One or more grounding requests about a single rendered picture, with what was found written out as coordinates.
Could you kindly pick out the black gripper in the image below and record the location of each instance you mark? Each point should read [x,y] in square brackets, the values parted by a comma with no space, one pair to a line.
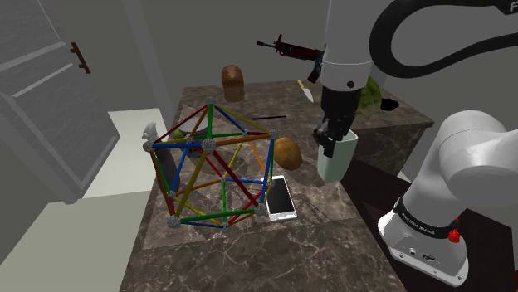
[340,111]

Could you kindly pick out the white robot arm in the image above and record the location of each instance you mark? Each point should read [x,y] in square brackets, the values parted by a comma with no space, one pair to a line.
[465,161]

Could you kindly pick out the pale green cup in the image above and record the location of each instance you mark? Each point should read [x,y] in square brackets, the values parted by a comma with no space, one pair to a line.
[345,161]

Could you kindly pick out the brown potato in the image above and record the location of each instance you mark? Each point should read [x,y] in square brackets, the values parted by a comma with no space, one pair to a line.
[288,153]

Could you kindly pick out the green lettuce head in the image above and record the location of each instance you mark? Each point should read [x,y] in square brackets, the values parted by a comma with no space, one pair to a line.
[370,101]

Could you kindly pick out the thin black stick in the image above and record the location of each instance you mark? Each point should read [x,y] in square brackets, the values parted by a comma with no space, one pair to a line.
[269,117]

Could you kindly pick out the white smartphone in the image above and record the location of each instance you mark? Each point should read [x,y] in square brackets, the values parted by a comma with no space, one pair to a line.
[280,198]

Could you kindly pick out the black round thing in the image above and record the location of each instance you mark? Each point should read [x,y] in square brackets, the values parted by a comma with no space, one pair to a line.
[389,105]

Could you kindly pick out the black and red toy rifle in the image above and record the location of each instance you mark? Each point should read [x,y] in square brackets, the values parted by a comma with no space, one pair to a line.
[295,51]

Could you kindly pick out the brown bread loaf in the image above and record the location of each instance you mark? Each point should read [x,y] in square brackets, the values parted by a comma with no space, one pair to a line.
[232,81]

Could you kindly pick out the colourful rod polyhedron toy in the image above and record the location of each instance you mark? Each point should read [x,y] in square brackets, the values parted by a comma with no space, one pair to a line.
[208,145]

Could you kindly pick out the white bowl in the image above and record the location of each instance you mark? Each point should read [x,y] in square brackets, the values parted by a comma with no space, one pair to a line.
[187,127]

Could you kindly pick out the grey spray bottle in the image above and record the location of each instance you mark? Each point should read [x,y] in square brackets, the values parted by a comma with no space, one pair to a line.
[167,166]

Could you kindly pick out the dark robot stand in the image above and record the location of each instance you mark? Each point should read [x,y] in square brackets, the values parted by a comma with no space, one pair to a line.
[497,250]

